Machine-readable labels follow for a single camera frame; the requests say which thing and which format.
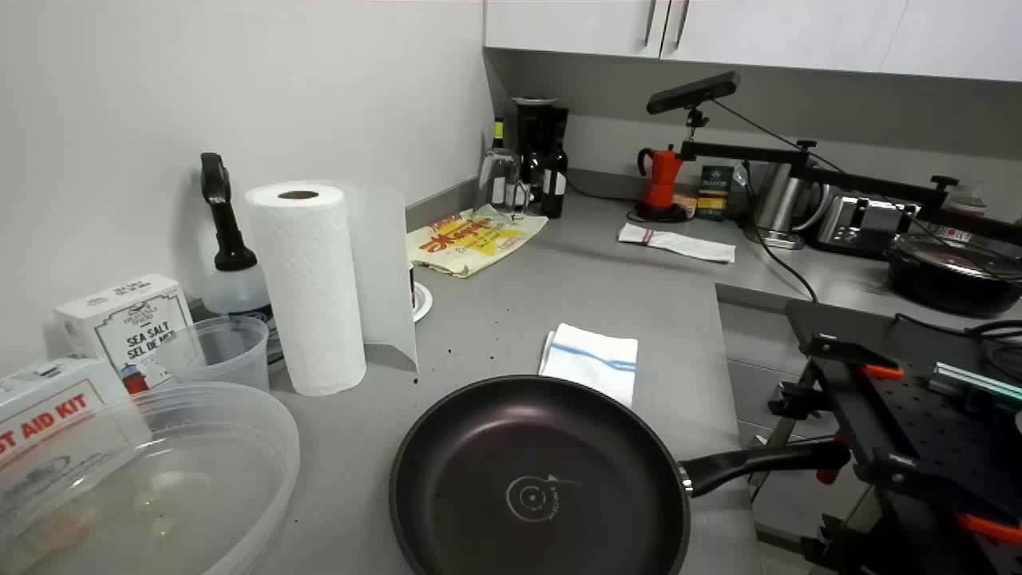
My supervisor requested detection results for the white cloth with blue stripes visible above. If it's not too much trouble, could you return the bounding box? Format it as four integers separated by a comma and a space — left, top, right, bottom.
535, 318, 641, 408

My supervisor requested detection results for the folded white cloth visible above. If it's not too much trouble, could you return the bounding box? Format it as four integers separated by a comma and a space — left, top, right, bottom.
617, 220, 741, 268

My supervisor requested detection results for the black frying pan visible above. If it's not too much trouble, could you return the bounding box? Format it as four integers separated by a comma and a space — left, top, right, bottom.
386, 374, 856, 575

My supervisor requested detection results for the yellow printed bag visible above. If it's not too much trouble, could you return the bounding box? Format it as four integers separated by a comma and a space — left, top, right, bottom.
404, 203, 552, 282

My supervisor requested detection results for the white round tray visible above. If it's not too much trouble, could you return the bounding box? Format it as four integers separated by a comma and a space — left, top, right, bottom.
404, 277, 438, 326

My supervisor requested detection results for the small clear bottle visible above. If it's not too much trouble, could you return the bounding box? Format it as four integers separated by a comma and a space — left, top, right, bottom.
476, 117, 534, 212

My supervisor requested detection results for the black coffee maker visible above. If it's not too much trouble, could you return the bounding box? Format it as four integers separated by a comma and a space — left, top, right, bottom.
504, 94, 570, 220

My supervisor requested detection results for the red kettle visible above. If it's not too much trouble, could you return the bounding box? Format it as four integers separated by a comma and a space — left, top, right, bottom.
635, 143, 689, 223

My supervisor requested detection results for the white paper towel roll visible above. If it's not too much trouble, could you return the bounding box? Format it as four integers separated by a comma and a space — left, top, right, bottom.
242, 178, 422, 398

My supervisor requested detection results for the green yellow box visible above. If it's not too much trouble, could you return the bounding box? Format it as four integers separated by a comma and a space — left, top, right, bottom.
697, 161, 748, 220

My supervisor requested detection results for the white cabinet door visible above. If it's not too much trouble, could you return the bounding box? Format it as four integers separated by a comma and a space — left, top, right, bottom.
667, 0, 1022, 87
481, 0, 674, 59

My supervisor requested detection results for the silver kettle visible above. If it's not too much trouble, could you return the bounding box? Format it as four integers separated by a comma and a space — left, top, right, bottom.
749, 158, 834, 242

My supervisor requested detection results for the spray bottle with black trigger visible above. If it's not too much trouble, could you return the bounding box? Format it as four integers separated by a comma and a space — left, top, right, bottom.
198, 150, 271, 316

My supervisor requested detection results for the small clear plastic container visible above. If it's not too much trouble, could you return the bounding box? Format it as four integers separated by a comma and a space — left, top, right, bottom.
157, 313, 271, 393

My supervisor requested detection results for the silver toaster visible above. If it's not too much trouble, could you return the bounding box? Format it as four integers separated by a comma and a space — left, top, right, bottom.
813, 188, 923, 258

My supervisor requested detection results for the white sea salt box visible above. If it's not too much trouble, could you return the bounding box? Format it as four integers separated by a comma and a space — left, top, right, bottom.
54, 270, 204, 395

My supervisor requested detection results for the large clear plastic bowl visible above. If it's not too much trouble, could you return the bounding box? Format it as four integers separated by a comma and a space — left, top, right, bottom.
0, 381, 304, 575

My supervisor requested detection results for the black round hot plate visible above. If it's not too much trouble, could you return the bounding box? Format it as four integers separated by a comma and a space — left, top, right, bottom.
885, 225, 1022, 318

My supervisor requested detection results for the black breadboard cart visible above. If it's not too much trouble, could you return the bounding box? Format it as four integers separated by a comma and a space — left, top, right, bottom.
748, 301, 1022, 575

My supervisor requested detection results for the green lit device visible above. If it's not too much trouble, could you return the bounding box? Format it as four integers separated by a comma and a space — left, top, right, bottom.
931, 358, 1022, 404

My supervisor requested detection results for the white first aid kit box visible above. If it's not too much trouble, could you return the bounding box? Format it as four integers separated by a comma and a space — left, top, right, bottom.
0, 353, 152, 514

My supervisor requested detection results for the black stereo camera bar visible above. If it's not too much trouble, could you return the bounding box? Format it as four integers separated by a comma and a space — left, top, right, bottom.
641, 68, 741, 117

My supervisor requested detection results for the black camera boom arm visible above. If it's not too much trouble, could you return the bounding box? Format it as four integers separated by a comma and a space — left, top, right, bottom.
681, 106, 1022, 242

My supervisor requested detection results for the black camera cable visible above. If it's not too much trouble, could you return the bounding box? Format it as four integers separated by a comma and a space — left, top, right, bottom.
711, 99, 825, 307

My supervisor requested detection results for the silver cabinet handle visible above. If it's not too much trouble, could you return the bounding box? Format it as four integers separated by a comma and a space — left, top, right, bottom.
667, 0, 694, 54
637, 0, 663, 51

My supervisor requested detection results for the orange handled clamp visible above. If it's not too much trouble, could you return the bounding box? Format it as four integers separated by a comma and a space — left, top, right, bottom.
859, 359, 911, 387
955, 511, 1022, 550

